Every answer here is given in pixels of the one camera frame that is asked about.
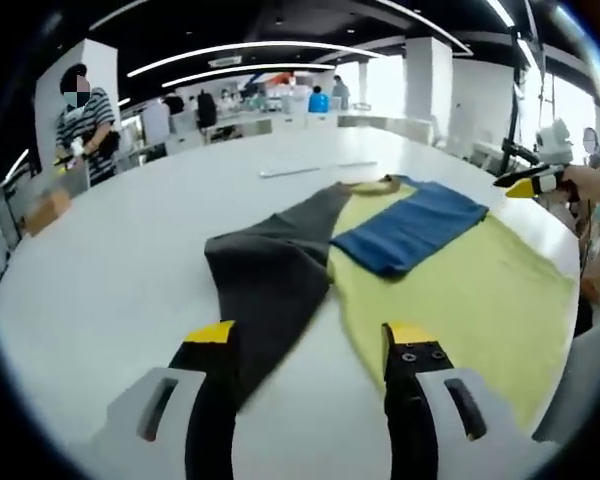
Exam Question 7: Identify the long ceiling strip light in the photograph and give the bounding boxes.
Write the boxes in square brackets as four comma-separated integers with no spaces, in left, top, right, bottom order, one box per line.
[127,42,389,79]

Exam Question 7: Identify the short ceiling strip light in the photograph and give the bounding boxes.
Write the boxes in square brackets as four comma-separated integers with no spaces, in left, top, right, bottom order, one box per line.
[162,62,336,89]

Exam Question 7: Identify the black bag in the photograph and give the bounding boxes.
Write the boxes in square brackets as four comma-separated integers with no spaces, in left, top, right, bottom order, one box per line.
[196,92,219,129]

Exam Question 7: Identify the brown cardboard box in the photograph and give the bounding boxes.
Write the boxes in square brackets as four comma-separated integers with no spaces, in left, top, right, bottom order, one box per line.
[23,192,74,236]

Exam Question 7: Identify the yellow black blue garment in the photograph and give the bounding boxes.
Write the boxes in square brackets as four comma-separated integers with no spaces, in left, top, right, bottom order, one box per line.
[203,173,579,436]

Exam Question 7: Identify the person's light grey shirt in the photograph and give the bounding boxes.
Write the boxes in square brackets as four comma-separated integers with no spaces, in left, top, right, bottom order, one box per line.
[532,324,600,446]

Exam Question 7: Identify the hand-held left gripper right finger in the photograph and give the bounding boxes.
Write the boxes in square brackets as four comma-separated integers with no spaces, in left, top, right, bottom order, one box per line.
[381,322,546,480]

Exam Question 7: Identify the white counter cabinets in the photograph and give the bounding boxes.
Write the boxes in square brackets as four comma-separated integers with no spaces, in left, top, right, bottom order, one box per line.
[164,112,431,151]

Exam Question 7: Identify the black equipment stand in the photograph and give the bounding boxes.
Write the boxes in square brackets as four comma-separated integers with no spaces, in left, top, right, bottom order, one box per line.
[499,29,556,166]

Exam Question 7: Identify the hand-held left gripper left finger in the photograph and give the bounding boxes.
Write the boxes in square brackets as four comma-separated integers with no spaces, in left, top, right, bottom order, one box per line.
[92,319,241,480]

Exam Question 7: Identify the wide white square pillar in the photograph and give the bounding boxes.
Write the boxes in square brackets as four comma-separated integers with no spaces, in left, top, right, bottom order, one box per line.
[33,38,120,176]

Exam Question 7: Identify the narrow white square pillar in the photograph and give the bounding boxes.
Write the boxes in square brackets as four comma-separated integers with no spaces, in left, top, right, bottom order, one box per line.
[403,35,454,146]

